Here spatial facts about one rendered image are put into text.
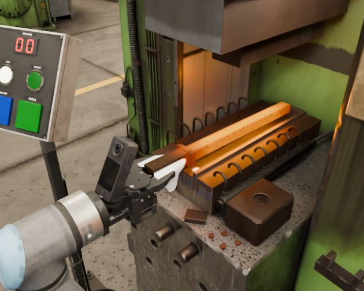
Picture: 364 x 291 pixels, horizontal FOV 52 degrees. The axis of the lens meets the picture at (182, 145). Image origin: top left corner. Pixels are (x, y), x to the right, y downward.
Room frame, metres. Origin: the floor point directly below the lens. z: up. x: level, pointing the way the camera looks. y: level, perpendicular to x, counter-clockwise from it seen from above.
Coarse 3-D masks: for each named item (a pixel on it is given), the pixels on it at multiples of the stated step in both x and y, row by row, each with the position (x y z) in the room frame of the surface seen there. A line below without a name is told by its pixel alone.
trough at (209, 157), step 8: (296, 112) 0.90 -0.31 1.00; (280, 120) 0.87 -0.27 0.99; (264, 128) 0.83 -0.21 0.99; (248, 136) 0.79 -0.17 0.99; (256, 136) 0.79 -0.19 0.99; (232, 144) 0.75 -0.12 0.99; (240, 144) 0.75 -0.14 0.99; (216, 152) 0.72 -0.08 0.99; (224, 152) 0.72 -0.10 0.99; (200, 160) 0.69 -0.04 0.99; (208, 160) 0.69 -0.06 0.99; (184, 168) 0.65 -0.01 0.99
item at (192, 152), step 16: (272, 112) 0.82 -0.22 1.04; (288, 112) 0.86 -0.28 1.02; (224, 128) 0.73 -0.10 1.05; (240, 128) 0.73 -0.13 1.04; (256, 128) 0.77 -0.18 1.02; (192, 144) 0.66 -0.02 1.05; (208, 144) 0.66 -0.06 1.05; (224, 144) 0.69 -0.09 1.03; (160, 160) 0.59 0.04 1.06; (176, 160) 0.60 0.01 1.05; (192, 160) 0.61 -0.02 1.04
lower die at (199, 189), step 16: (240, 112) 0.93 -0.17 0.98; (256, 112) 0.91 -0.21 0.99; (304, 112) 0.90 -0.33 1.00; (208, 128) 0.84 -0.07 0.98; (272, 128) 0.81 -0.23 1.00; (304, 128) 0.82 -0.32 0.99; (176, 144) 0.76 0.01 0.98; (256, 144) 0.75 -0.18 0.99; (272, 144) 0.75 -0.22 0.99; (224, 160) 0.68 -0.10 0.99; (240, 160) 0.68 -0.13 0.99; (256, 160) 0.68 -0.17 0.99; (272, 160) 0.72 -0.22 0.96; (192, 176) 0.63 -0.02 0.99; (208, 176) 0.62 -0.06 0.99; (192, 192) 0.63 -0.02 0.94; (208, 192) 0.59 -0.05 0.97; (208, 208) 0.59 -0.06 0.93
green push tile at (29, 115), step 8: (24, 104) 0.87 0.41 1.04; (32, 104) 0.86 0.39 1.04; (40, 104) 0.87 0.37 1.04; (24, 112) 0.86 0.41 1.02; (32, 112) 0.85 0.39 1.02; (40, 112) 0.85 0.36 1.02; (16, 120) 0.86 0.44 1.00; (24, 120) 0.85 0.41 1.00; (32, 120) 0.84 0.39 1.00; (40, 120) 0.84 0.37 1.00; (24, 128) 0.84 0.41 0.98; (32, 128) 0.83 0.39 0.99
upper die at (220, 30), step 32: (160, 0) 0.69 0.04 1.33; (192, 0) 0.63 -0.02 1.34; (224, 0) 0.58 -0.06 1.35; (256, 0) 0.64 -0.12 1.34; (288, 0) 0.70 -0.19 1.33; (320, 0) 0.78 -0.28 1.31; (160, 32) 0.70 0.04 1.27; (192, 32) 0.63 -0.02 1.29; (224, 32) 0.59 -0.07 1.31; (256, 32) 0.64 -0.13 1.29
